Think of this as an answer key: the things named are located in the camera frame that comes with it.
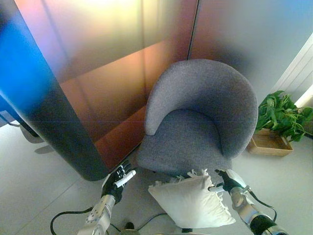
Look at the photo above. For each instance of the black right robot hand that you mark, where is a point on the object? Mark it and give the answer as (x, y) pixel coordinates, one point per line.
(232, 182)

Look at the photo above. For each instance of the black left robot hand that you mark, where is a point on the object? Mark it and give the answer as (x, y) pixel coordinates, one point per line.
(115, 186)

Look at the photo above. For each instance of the white fringed pillow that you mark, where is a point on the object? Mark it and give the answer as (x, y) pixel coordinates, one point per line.
(195, 198)

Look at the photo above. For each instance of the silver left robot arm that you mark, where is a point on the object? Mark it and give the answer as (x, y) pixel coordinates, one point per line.
(100, 215)

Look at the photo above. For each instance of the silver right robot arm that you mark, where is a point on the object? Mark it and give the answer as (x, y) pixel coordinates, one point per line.
(249, 213)

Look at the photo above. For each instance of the silver left robot leg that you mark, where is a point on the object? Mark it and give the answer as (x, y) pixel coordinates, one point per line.
(128, 226)

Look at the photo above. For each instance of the wooden planter box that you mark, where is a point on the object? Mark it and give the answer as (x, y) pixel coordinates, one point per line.
(266, 144)

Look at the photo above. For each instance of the green leafy plant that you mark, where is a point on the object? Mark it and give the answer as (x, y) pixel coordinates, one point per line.
(281, 115)

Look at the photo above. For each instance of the grey fabric armchair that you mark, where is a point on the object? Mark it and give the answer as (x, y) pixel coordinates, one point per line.
(200, 98)

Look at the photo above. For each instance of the glossy colourful partition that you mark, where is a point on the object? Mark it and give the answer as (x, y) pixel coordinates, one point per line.
(85, 73)

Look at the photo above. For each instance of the white slatted blind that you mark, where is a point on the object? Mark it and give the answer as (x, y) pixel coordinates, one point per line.
(297, 68)

